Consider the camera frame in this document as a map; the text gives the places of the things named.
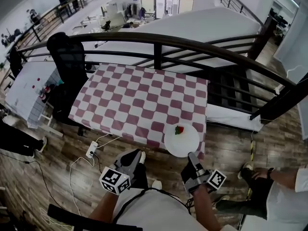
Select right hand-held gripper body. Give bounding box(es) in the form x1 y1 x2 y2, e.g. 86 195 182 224
180 164 227 194

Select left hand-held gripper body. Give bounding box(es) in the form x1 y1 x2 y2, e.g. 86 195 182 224
99 162 135 196

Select white round plate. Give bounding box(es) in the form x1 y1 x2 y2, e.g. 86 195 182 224
164 123 200 158

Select person's left forearm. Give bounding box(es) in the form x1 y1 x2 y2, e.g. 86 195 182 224
88 190 121 223

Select person's right forearm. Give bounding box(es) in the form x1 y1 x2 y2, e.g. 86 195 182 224
192 184 223 231

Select person's dark trousers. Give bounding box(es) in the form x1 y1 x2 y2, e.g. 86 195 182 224
129 162 149 190

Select white power strip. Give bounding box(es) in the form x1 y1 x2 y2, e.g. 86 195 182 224
86 141 99 158

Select person's white shirt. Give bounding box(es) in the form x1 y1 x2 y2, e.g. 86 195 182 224
112 188 241 231

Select yellow black floor tape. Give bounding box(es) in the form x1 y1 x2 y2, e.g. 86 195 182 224
246 132 257 199

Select white board panel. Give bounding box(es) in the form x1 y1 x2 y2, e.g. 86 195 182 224
206 103 265 132

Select pink white checkered cloth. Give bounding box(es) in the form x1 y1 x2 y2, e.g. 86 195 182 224
68 63 209 160

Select dark staircase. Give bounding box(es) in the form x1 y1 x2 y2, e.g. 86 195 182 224
208 65 268 112

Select dark wooden metal railing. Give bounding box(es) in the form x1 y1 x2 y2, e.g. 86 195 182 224
15 31 308 122

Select black office chair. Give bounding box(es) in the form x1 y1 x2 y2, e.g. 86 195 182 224
47 32 91 137
8 46 25 79

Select white side table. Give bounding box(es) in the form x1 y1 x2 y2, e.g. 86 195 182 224
4 61 64 138

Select large white box structure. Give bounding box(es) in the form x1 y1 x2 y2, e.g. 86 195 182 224
28 7 264 74

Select black mezzanine railing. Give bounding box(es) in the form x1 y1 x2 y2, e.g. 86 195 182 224
14 0 122 57
216 0 265 27

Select white partition board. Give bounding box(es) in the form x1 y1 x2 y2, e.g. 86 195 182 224
273 2 308 68

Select glass entrance door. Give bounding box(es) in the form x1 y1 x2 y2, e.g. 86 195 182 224
140 0 195 19

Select white cable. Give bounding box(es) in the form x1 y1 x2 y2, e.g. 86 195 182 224
95 133 122 149
69 155 96 216

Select black cable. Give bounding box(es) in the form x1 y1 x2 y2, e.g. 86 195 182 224
0 152 64 210
92 153 103 174

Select black cord on shirt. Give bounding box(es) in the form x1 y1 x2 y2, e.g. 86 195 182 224
115 187 193 218

